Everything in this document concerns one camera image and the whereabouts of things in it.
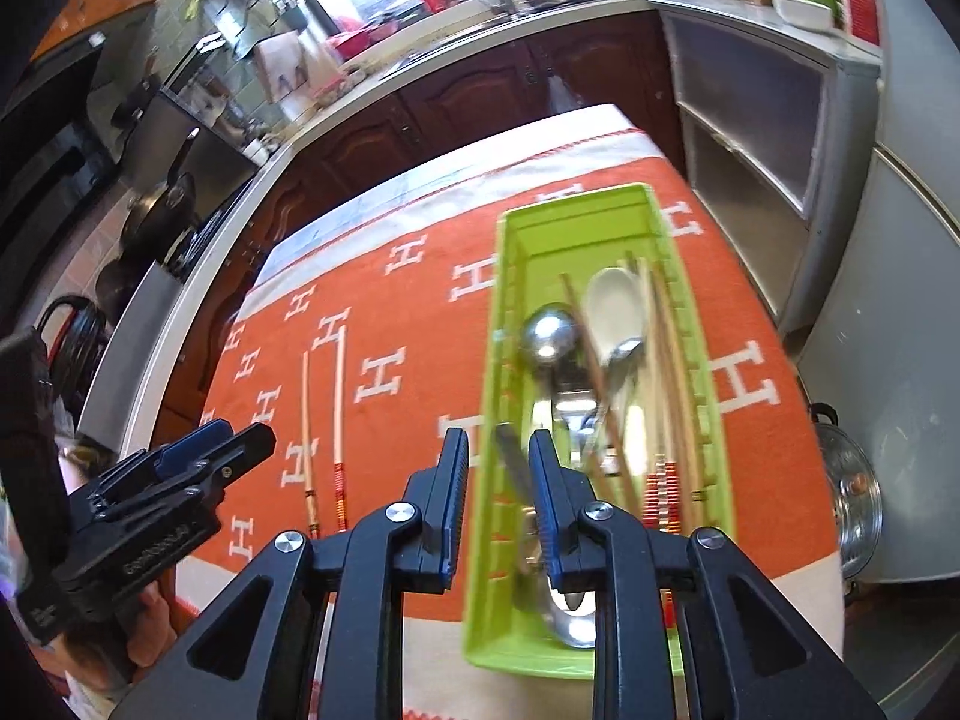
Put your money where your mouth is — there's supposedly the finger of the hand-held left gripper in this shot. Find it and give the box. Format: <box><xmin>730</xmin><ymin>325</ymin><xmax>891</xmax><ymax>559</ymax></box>
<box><xmin>85</xmin><ymin>418</ymin><xmax>233</xmax><ymax>512</ymax></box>
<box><xmin>92</xmin><ymin>422</ymin><xmax>278</xmax><ymax>542</ymax></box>

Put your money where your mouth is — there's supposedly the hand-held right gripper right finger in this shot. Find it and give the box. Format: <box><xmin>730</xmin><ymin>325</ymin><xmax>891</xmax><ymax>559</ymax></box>
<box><xmin>529</xmin><ymin>429</ymin><xmax>887</xmax><ymax>720</ymax></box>

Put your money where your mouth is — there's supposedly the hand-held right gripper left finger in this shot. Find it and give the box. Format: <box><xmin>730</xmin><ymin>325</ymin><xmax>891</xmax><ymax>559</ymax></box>
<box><xmin>111</xmin><ymin>427</ymin><xmax>471</xmax><ymax>720</ymax></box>

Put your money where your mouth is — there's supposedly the steel soup spoon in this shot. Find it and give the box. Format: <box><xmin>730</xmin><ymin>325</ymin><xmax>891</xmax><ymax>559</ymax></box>
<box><xmin>493</xmin><ymin>422</ymin><xmax>602</xmax><ymax>651</ymax></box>

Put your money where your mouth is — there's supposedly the steel fork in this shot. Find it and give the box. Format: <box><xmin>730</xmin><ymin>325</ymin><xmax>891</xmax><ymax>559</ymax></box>
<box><xmin>300</xmin><ymin>351</ymin><xmax>320</xmax><ymax>537</ymax></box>

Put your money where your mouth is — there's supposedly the pile of chopsticks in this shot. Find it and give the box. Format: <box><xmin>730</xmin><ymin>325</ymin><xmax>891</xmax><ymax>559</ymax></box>
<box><xmin>332</xmin><ymin>328</ymin><xmax>350</xmax><ymax>530</ymax></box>

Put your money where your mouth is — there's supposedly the red spiral end chopstick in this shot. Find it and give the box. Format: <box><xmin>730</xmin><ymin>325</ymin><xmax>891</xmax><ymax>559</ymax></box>
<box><xmin>626</xmin><ymin>255</ymin><xmax>668</xmax><ymax>533</ymax></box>
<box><xmin>645</xmin><ymin>259</ymin><xmax>687</xmax><ymax>537</ymax></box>

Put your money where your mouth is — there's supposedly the bamboo chopstick patterned end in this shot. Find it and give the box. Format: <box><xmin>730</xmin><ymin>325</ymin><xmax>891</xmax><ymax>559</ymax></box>
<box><xmin>649</xmin><ymin>262</ymin><xmax>713</xmax><ymax>530</ymax></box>

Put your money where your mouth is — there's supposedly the large steel spoon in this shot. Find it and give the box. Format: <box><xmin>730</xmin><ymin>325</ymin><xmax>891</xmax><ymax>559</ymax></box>
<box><xmin>520</xmin><ymin>303</ymin><xmax>584</xmax><ymax>436</ymax></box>

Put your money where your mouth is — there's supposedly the steel teaspoon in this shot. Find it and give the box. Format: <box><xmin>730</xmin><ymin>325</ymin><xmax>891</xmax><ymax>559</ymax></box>
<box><xmin>585</xmin><ymin>337</ymin><xmax>647</xmax><ymax>458</ymax></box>

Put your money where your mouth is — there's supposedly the white ceramic spoon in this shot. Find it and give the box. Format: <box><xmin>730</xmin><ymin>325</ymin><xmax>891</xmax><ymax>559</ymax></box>
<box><xmin>583</xmin><ymin>268</ymin><xmax>650</xmax><ymax>365</ymax></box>

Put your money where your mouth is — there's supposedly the green plastic utensil tray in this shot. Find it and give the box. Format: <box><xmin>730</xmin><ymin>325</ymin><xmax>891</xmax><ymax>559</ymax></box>
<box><xmin>461</xmin><ymin>184</ymin><xmax>737</xmax><ymax>680</ymax></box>

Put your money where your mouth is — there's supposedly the person's left hand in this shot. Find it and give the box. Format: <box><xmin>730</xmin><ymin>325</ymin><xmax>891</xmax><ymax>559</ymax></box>
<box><xmin>124</xmin><ymin>583</ymin><xmax>182</xmax><ymax>685</ymax></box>

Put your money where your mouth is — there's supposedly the steel splash guard panel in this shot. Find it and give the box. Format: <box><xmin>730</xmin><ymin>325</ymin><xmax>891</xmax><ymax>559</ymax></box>
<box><xmin>79</xmin><ymin>262</ymin><xmax>181</xmax><ymax>436</ymax></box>

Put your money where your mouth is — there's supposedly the orange patterned blanket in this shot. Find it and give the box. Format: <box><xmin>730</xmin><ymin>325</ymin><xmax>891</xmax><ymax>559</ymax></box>
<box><xmin>176</xmin><ymin>127</ymin><xmax>841</xmax><ymax>720</ymax></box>

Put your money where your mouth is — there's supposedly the black wok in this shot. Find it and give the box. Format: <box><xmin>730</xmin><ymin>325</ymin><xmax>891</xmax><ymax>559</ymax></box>
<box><xmin>120</xmin><ymin>131</ymin><xmax>200</xmax><ymax>263</ymax></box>

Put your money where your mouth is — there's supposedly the wooden cutting board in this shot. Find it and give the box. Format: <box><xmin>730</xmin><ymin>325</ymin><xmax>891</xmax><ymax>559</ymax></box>
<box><xmin>255</xmin><ymin>37</ymin><xmax>308</xmax><ymax>102</ymax></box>

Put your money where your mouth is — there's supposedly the brown wooden kitchen cabinet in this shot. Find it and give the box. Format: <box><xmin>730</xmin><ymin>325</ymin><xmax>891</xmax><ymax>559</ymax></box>
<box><xmin>157</xmin><ymin>11</ymin><xmax>683</xmax><ymax>421</ymax></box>

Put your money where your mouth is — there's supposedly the pink basin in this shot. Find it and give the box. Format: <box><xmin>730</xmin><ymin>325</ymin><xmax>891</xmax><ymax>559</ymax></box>
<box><xmin>334</xmin><ymin>26</ymin><xmax>376</xmax><ymax>61</ymax></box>

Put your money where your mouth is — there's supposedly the grey frosted door cabinet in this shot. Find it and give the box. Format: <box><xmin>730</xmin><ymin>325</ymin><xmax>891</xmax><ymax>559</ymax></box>
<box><xmin>660</xmin><ymin>11</ymin><xmax>882</xmax><ymax>331</ymax></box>

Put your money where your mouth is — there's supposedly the white bowl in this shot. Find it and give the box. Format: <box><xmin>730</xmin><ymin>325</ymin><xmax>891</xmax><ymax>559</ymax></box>
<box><xmin>772</xmin><ymin>0</ymin><xmax>833</xmax><ymax>31</ymax></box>

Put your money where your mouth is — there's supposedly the red box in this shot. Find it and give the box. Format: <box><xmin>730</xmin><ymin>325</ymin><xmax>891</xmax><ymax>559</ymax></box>
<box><xmin>844</xmin><ymin>0</ymin><xmax>878</xmax><ymax>42</ymax></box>

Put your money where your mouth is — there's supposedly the black pot with arched handle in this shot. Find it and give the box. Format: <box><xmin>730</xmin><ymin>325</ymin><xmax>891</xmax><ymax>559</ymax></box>
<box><xmin>37</xmin><ymin>292</ymin><xmax>113</xmax><ymax>421</ymax></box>

